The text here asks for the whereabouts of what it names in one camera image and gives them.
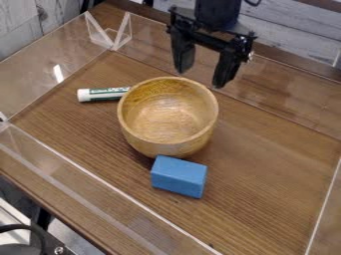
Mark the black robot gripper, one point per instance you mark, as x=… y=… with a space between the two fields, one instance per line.
x=209 y=26

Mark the blue rectangular block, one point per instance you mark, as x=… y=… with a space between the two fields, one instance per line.
x=179 y=176

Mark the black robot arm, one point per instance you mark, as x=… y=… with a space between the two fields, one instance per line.
x=209 y=25

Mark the brown wooden bowl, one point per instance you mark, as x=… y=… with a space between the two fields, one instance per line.
x=167 y=115

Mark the white green marker tube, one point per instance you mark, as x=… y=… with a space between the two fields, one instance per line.
x=101 y=94

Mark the clear acrylic corner bracket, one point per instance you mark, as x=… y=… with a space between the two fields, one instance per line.
x=109 y=38

